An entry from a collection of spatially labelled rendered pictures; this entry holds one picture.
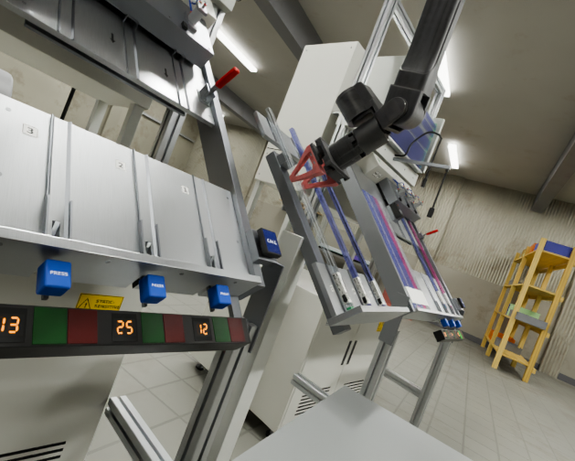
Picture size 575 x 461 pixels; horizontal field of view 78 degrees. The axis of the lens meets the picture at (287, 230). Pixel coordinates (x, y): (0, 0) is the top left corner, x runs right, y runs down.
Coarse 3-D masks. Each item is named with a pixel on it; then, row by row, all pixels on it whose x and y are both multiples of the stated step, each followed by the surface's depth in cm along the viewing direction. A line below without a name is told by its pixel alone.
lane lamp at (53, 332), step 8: (40, 312) 34; (48, 312) 35; (56, 312) 35; (64, 312) 36; (40, 320) 34; (48, 320) 34; (56, 320) 35; (64, 320) 35; (40, 328) 33; (48, 328) 34; (56, 328) 34; (64, 328) 35; (32, 336) 33; (40, 336) 33; (48, 336) 34; (56, 336) 34; (64, 336) 35; (32, 344) 32; (40, 344) 33; (48, 344) 33
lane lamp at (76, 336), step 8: (72, 312) 36; (80, 312) 37; (88, 312) 38; (96, 312) 38; (72, 320) 36; (80, 320) 37; (88, 320) 37; (96, 320) 38; (72, 328) 36; (80, 328) 36; (88, 328) 37; (96, 328) 37; (72, 336) 35; (80, 336) 36; (88, 336) 36; (96, 336) 37
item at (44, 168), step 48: (0, 96) 41; (0, 144) 38; (48, 144) 43; (96, 144) 49; (0, 192) 36; (48, 192) 40; (96, 192) 45; (144, 192) 51; (192, 192) 60; (96, 240) 41; (144, 240) 47; (192, 240) 54; (240, 240) 64
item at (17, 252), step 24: (0, 240) 32; (24, 240) 33; (48, 240) 35; (72, 240) 37; (0, 264) 35; (24, 264) 36; (72, 264) 39; (96, 264) 40; (120, 264) 41; (144, 264) 43; (168, 264) 45; (192, 264) 48; (168, 288) 51; (192, 288) 53; (240, 288) 58
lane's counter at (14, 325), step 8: (0, 312) 32; (8, 312) 32; (16, 312) 33; (24, 312) 33; (0, 320) 31; (8, 320) 32; (16, 320) 32; (24, 320) 33; (0, 328) 31; (8, 328) 32; (16, 328) 32; (24, 328) 32; (0, 336) 31; (8, 336) 31; (16, 336) 32; (24, 336) 32
